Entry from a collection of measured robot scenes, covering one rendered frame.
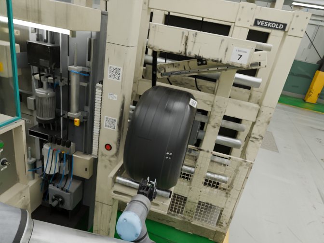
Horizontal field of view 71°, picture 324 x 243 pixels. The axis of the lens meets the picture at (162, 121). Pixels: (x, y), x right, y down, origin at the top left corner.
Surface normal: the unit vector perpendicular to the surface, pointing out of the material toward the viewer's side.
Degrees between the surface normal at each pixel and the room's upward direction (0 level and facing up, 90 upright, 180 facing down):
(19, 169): 90
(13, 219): 30
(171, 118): 45
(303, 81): 90
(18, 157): 90
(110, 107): 90
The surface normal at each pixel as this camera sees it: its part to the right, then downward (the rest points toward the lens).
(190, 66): -0.23, 0.35
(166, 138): -0.13, -0.09
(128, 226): -0.22, 0.14
